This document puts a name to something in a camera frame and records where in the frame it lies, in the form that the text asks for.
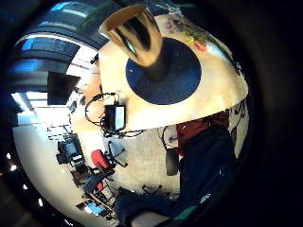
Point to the black desk computer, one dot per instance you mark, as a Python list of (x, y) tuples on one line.
[(68, 150)]

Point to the bunch of mixed flowers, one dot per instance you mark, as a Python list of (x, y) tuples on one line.
[(191, 34)]

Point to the black pack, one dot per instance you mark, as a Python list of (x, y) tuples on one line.
[(172, 161)]

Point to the round dark blue mat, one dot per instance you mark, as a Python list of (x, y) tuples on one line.
[(180, 78)]

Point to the black device with screen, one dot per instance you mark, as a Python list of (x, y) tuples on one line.
[(114, 118)]

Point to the red office chair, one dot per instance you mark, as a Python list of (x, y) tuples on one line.
[(99, 158)]

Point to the the person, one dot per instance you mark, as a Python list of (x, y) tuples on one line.
[(205, 164)]

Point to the gold metal trumpet vase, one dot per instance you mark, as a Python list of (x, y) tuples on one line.
[(139, 38)]

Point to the laptop with blue screen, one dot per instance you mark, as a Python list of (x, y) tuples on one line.
[(94, 208)]

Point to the large black monitor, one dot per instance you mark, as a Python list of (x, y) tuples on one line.
[(61, 88)]

